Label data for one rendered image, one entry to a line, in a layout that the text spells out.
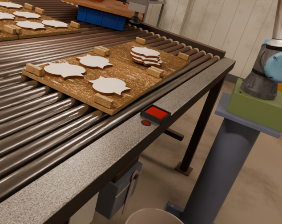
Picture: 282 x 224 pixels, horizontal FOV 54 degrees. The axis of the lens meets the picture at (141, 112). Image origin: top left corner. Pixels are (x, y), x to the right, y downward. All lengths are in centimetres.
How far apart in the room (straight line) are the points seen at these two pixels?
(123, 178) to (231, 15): 417
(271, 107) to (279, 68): 20
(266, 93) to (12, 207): 102
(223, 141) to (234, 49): 353
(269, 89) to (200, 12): 364
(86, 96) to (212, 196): 89
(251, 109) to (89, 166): 79
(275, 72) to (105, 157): 69
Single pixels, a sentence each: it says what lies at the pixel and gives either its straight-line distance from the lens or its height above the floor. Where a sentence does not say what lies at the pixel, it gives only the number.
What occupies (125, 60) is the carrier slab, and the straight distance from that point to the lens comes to 128.
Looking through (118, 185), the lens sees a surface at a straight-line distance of 73.
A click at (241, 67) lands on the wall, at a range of 483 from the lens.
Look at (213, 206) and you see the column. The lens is 154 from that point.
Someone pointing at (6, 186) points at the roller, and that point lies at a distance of 58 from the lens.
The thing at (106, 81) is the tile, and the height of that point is 95.
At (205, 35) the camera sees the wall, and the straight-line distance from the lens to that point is 481.
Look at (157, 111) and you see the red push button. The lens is 90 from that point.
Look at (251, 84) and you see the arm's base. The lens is 127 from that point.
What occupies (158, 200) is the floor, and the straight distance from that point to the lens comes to 195.
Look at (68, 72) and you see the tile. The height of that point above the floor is 95.
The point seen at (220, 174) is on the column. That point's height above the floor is 55.
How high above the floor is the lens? 132
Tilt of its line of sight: 27 degrees down
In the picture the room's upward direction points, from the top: 15 degrees clockwise
